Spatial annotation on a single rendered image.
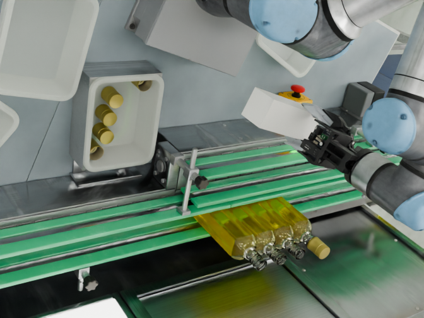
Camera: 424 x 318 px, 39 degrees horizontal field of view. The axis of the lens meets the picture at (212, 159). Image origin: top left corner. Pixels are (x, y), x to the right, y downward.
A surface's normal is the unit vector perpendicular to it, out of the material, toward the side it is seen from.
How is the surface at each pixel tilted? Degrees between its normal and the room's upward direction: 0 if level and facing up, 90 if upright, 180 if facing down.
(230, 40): 1
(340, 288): 91
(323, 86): 0
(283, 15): 7
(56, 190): 90
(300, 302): 90
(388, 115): 90
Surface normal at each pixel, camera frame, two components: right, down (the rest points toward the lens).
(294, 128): 0.54, 0.48
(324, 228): 0.17, -0.86
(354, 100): -0.82, 0.14
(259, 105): -0.72, -0.16
